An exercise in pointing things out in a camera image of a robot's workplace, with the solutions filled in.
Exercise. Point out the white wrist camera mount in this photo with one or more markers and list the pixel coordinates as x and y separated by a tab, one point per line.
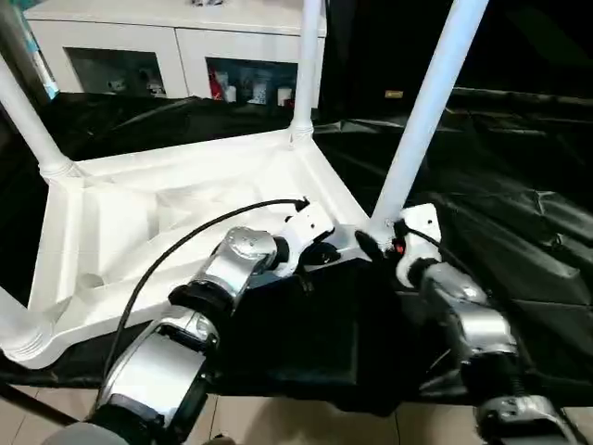
306	229
421	227

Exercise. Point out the white glass door cabinet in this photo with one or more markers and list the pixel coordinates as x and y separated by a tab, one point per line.
185	41

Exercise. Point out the white blue patterned roll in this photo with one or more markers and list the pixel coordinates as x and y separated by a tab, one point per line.
41	60

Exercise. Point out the small silver object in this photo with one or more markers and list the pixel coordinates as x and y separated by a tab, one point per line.
204	2

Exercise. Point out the white plastic table leg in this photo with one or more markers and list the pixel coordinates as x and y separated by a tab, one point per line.
32	116
309	69
18	320
426	106

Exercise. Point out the white plastic table top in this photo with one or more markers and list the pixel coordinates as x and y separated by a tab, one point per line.
162	222

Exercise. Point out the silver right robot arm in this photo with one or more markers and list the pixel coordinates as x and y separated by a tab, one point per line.
468	315

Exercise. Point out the beige curtain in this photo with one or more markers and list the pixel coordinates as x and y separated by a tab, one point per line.
11	37

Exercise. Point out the black work mat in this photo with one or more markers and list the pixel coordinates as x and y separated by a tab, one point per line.
509	208

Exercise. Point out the black metal table frame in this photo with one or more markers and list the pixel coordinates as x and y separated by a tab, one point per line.
32	405

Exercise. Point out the small gold object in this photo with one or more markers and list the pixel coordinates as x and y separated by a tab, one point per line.
394	93

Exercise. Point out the dark long rod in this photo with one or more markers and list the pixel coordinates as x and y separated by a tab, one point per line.
523	95

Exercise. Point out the white tub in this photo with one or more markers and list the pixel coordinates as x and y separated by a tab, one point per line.
259	92

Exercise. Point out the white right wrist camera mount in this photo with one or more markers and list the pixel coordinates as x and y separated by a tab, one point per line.
421	227

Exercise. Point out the red package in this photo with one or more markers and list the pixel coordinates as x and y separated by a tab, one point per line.
215	85

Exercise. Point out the white cup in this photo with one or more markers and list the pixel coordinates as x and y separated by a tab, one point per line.
285	97

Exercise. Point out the white jar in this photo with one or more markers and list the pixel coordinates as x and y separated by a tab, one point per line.
230	94

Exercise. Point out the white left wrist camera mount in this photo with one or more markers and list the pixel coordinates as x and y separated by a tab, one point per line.
306	229

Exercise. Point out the dark grey robot torso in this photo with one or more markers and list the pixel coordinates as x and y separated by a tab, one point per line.
88	433

